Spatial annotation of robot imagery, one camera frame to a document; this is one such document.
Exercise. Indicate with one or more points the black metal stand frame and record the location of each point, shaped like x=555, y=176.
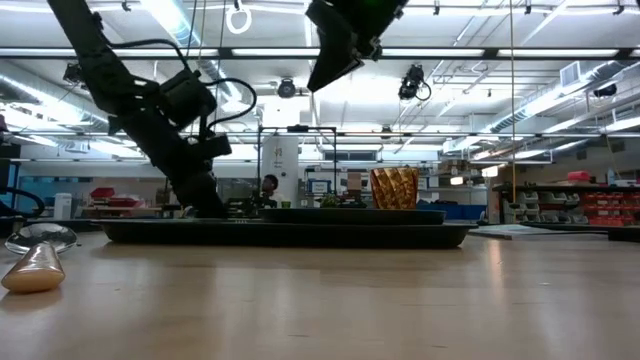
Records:
x=297, y=129

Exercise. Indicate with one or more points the black rectangular plastic tray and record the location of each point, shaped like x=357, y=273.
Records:
x=285, y=235

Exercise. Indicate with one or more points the white pillar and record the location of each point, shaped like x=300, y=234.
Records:
x=280, y=165

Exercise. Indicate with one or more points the black ceiling-mounted camera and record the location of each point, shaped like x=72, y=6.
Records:
x=412, y=82

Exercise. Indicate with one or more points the person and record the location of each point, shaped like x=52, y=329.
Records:
x=270, y=189

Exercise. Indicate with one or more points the overhead light bar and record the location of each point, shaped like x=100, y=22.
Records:
x=450, y=52

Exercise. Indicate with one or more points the amber translucent cup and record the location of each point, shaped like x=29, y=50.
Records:
x=395, y=187

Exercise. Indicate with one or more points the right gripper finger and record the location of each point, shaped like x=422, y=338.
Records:
x=332, y=50

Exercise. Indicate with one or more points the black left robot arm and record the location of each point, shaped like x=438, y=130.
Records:
x=95, y=65

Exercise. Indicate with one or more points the black aluminium table frame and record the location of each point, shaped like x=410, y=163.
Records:
x=625, y=235

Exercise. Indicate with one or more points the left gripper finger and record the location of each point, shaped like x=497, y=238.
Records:
x=217, y=207
x=192, y=197

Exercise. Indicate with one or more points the shelf with red bins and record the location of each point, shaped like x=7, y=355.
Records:
x=600, y=202

